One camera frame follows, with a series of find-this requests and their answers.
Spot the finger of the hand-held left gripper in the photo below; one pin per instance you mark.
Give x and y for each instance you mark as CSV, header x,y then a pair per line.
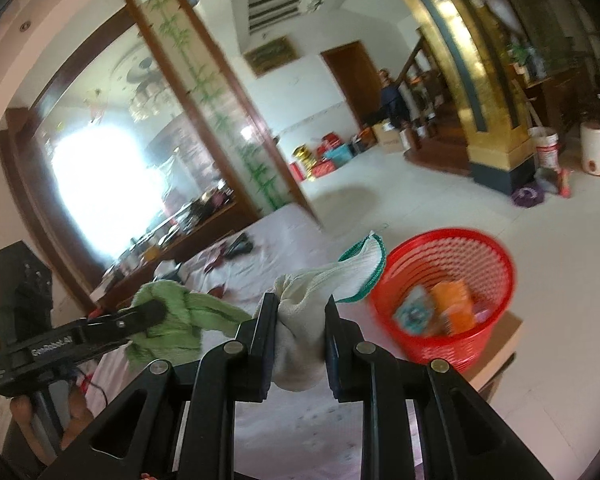
x,y
130,322

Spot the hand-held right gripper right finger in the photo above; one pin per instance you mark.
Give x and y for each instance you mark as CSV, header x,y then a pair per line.
x,y
332,347

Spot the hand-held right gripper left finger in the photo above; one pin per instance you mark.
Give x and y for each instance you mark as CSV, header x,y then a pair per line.
x,y
269,342

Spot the white cloth with green trim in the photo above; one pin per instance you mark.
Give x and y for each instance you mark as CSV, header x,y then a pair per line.
x,y
300,350

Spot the teal white packet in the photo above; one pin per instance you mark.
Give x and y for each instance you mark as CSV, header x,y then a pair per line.
x,y
414,310

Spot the yellow orange box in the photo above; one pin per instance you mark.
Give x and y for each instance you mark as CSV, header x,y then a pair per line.
x,y
452,305

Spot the red mesh wastebasket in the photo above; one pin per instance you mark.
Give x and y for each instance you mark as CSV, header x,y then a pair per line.
x,y
480,260

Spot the person's left hand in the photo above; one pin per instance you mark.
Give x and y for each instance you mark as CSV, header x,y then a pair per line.
x,y
79,410

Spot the dark green tissue box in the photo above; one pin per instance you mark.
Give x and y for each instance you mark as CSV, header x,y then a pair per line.
x,y
166,271

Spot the dark red packet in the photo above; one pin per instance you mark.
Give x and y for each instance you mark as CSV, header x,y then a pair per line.
x,y
215,262

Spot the black pistol-shaped tool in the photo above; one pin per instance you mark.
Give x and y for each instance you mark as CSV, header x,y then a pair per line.
x,y
239,248

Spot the cluttered wooden sideboard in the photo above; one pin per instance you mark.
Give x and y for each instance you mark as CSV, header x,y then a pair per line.
x,y
190,225

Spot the flat cardboard sheet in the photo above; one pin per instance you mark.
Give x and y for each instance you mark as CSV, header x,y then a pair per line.
x,y
500,342

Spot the pile of colourful gift bags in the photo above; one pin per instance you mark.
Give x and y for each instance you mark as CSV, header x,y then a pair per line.
x,y
330,155

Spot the butterfly decoration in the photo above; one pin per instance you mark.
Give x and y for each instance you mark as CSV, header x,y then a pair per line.
x,y
95,105

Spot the cardboard box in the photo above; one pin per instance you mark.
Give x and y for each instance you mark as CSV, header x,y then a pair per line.
x,y
387,139

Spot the wooden staircase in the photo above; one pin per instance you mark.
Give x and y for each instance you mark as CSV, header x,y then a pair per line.
x,y
440,145

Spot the glass chandelier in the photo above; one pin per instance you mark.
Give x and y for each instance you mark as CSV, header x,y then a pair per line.
x,y
147,92

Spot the bamboo painted glass panel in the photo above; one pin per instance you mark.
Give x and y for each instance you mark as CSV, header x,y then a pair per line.
x,y
215,100

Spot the purple bag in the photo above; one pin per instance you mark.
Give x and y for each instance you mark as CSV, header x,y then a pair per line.
x,y
527,196

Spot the wooden door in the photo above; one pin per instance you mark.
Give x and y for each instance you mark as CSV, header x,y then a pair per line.
x,y
352,85

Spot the golden pillar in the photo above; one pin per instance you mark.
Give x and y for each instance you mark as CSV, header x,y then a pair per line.
x,y
485,110

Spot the white bucket by pillar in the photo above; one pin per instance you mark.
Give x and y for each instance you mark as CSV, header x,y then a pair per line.
x,y
545,150

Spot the white cylindrical appliance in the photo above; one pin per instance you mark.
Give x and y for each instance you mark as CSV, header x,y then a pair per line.
x,y
593,150

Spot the potted green plant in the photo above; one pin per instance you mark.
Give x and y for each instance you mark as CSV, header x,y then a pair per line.
x,y
522,57

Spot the framed wall picture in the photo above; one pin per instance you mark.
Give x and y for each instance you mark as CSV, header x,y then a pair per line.
x,y
269,56

